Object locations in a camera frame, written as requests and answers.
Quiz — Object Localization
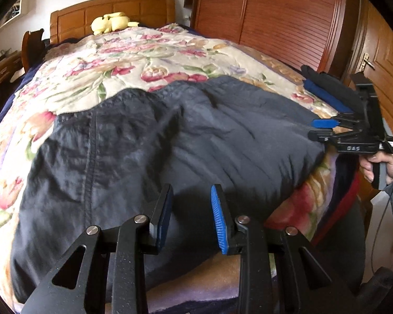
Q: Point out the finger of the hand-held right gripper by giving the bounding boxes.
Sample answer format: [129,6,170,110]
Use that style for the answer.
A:
[309,113,362,130]
[308,130,361,144]

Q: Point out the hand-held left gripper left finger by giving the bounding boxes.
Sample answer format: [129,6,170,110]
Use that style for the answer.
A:
[21,183,174,314]

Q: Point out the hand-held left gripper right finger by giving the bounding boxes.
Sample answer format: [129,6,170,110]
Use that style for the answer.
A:
[210,184,364,314]

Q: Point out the black jacket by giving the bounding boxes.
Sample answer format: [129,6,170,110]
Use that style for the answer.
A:
[11,75,328,305]

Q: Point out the folded blue garment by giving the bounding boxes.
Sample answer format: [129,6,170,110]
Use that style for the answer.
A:
[303,80,352,113]

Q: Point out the folded black garment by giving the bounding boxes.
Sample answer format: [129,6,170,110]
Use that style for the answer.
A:
[301,65,357,105]

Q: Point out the wooden door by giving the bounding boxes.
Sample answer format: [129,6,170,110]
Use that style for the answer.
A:
[344,0,393,158]

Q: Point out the navy red striped cloth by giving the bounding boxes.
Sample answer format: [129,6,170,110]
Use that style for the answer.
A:
[314,155,361,246]

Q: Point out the wooden wardrobe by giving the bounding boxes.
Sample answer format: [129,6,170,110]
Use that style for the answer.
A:
[183,0,361,79]

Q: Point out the floral blanket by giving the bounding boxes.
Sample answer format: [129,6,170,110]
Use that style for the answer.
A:
[0,23,341,314]

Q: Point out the navy bed sheet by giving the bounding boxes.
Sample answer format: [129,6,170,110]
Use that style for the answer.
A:
[0,69,33,134]

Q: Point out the yellow plush toy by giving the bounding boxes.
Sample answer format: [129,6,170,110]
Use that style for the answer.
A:
[91,11,140,35]

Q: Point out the wooden headboard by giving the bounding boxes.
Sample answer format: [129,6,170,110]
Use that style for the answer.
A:
[49,0,177,44]

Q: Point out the wooden nightstand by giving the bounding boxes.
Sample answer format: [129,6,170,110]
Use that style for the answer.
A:
[0,51,23,99]

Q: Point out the wooden chair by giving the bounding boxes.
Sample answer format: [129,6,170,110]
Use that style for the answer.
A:
[21,29,45,72]

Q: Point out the white wall shelf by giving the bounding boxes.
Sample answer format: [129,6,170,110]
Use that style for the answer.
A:
[2,0,30,27]

